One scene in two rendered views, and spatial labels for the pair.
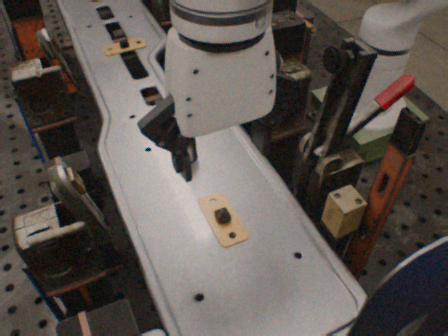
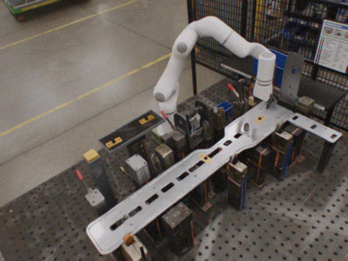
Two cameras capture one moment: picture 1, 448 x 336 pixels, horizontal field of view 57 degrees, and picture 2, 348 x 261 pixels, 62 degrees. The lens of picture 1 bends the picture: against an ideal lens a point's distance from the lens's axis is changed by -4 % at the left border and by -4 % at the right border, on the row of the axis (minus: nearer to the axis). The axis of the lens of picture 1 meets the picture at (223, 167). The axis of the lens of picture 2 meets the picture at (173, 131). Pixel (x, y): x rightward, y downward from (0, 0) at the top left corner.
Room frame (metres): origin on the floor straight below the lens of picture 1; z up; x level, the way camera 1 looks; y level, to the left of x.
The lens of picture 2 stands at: (1.09, 1.25, 2.20)
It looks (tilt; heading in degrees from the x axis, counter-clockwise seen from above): 41 degrees down; 260
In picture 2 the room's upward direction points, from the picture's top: 8 degrees counter-clockwise
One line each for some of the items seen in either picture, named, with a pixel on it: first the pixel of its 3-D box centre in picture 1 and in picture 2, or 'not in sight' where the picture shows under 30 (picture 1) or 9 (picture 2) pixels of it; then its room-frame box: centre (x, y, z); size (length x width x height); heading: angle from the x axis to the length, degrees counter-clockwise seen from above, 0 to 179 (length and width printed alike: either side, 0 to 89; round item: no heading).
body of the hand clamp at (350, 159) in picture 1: (314, 229); (238, 123); (0.40, -0.15, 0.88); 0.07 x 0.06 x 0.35; 115
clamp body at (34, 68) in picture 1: (59, 138); (236, 185); (0.63, 0.33, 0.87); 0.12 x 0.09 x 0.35; 115
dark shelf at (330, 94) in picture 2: not in sight; (275, 77); (0.03, -0.36, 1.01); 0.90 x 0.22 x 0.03; 115
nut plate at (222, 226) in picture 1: (222, 216); (259, 118); (0.34, 0.00, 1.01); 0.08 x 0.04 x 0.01; 25
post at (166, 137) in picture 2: not in sight; (169, 160); (0.93, 0.04, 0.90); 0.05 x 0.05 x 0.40; 25
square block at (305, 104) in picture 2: not in sight; (300, 122); (0.03, 0.00, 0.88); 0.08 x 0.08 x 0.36; 25
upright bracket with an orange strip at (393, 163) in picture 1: (356, 255); (249, 108); (0.31, -0.18, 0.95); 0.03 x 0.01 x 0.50; 25
